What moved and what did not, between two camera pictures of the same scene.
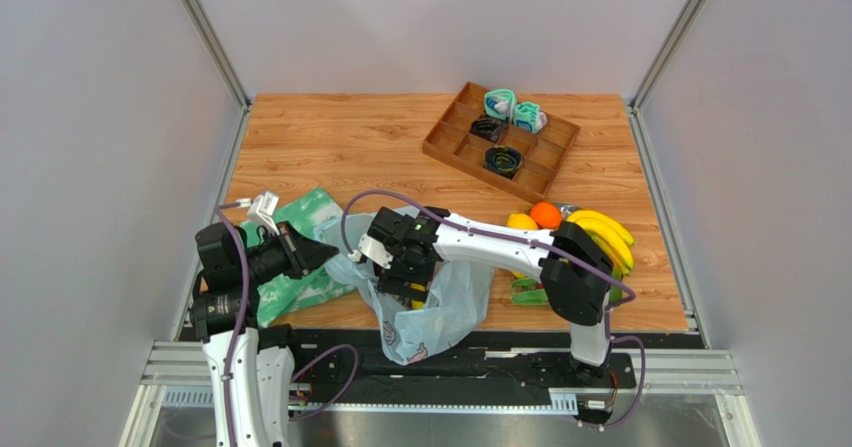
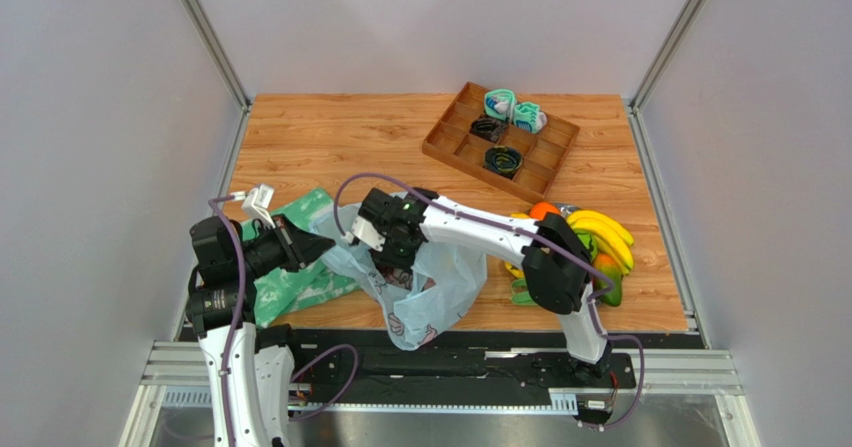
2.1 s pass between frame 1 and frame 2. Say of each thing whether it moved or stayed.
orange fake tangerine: stayed
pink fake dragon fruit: stayed
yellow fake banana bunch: stayed
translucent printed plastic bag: moved
